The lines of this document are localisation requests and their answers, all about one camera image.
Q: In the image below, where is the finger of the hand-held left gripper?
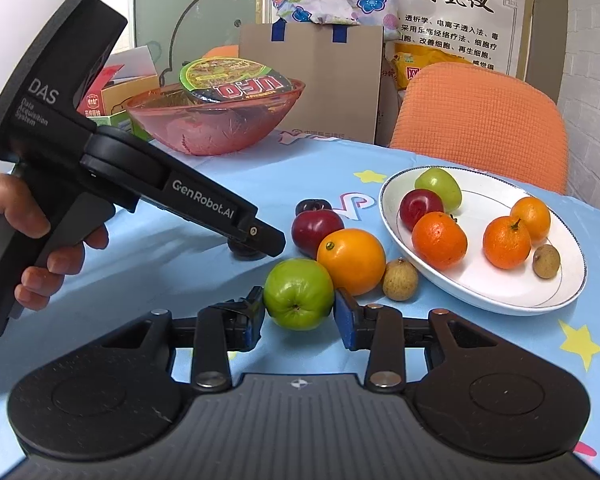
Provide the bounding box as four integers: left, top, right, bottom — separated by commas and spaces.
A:
232, 212, 287, 260
228, 241, 268, 262

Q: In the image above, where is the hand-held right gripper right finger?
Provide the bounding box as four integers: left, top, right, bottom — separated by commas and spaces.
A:
333, 287, 498, 393

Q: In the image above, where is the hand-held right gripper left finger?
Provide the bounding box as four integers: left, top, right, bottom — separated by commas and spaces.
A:
100, 285, 267, 393

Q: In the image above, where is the green jujube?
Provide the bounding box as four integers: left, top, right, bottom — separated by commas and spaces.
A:
414, 167, 463, 212
262, 258, 336, 332

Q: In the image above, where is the tangerine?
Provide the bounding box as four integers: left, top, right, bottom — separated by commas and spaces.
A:
411, 211, 468, 271
482, 215, 532, 270

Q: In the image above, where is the dark red plum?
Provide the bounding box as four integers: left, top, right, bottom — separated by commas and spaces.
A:
399, 188, 446, 232
295, 199, 333, 217

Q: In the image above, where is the white plate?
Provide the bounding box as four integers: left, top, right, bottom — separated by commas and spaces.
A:
378, 166, 588, 316

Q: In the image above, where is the brown longan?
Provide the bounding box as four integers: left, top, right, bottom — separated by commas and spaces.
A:
382, 257, 420, 302
532, 244, 562, 280

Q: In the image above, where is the smooth small orange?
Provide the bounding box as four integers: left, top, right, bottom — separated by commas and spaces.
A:
510, 196, 552, 241

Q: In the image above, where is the person's left hand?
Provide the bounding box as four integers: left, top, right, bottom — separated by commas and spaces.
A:
0, 167, 110, 302

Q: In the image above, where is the large red plum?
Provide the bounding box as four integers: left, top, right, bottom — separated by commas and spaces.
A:
291, 210, 346, 261

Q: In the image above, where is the large orange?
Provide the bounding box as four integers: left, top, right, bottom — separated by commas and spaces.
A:
316, 228, 387, 297

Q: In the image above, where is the red snack box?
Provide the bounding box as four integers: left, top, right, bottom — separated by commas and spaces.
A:
77, 64, 131, 117

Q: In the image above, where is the blue printed tablecloth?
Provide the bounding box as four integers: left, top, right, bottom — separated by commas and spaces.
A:
0, 130, 600, 466

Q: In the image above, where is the pink glass bowl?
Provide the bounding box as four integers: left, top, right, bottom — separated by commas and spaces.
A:
125, 80, 307, 157

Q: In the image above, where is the instant noodle cup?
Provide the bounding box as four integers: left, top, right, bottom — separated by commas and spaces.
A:
178, 57, 295, 103

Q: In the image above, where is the orange chair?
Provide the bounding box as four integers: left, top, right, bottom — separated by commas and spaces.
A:
202, 44, 241, 61
390, 62, 570, 196

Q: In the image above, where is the frosted glass panel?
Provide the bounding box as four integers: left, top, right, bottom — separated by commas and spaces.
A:
132, 0, 261, 81

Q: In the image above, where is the brown cardboard box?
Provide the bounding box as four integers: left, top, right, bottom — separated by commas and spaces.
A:
238, 23, 385, 146

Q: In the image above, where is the yellow plastic bag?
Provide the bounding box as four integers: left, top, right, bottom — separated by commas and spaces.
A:
387, 42, 468, 93

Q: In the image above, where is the wall poster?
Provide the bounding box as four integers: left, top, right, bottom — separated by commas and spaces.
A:
257, 0, 536, 81

